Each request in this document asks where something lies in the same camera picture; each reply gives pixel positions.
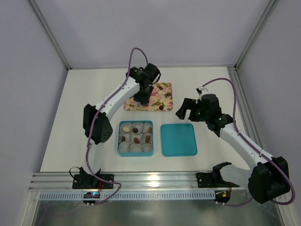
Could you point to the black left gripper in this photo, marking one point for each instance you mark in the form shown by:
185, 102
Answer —
143, 98

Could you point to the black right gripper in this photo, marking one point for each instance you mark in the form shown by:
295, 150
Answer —
193, 111

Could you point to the white oval chocolate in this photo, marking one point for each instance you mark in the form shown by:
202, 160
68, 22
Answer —
126, 129

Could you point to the teal lid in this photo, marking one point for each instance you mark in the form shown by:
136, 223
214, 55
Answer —
178, 140

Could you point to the caramel bar chocolate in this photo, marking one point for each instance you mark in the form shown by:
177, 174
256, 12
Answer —
147, 139

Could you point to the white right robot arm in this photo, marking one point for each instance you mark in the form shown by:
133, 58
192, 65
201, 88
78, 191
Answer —
267, 178

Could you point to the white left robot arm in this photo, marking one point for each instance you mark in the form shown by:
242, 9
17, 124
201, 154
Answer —
98, 129

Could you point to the floral tray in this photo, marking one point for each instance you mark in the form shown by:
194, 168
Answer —
161, 100

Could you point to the teal box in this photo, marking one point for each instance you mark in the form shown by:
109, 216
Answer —
129, 148

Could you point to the slotted cable duct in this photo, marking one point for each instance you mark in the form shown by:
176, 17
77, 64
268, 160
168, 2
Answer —
129, 195

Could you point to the aluminium rail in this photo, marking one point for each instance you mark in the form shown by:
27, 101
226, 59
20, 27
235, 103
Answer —
62, 181

